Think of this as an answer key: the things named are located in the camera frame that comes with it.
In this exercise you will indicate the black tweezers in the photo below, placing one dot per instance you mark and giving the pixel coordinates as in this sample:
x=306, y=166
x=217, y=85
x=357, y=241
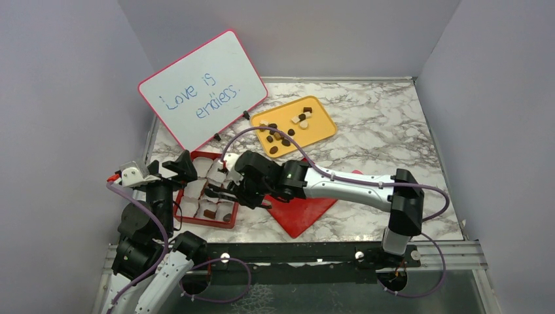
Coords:
x=218, y=192

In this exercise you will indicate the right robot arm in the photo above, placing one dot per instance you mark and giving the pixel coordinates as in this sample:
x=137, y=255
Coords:
x=399, y=195

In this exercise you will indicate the white board with pink frame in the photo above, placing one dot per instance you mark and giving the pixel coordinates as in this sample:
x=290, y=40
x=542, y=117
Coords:
x=205, y=91

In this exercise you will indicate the red box lid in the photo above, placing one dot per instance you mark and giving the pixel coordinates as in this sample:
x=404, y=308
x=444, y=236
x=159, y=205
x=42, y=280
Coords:
x=298, y=215

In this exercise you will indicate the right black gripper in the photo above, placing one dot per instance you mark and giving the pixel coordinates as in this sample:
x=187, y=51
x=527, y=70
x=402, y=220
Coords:
x=252, y=203

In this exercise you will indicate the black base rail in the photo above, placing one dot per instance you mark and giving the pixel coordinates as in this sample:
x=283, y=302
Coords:
x=297, y=263

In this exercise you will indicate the yellow plastic tray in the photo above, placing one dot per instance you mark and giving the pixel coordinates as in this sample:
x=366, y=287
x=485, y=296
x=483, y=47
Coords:
x=304, y=119

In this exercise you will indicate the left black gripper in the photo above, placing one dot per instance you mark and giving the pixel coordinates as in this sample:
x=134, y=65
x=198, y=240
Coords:
x=184, y=166

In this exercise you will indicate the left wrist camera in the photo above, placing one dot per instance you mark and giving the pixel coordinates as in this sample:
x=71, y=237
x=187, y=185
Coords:
x=132, y=175

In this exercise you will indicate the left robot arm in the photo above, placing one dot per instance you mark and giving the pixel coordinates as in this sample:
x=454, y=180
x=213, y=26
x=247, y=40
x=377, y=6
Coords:
x=148, y=264

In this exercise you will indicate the red chocolate box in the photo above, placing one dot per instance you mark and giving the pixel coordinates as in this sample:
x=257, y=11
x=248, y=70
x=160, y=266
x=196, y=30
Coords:
x=190, y=202

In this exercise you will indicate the brown square chocolate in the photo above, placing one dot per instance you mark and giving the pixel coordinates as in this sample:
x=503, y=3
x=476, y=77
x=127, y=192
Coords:
x=209, y=214

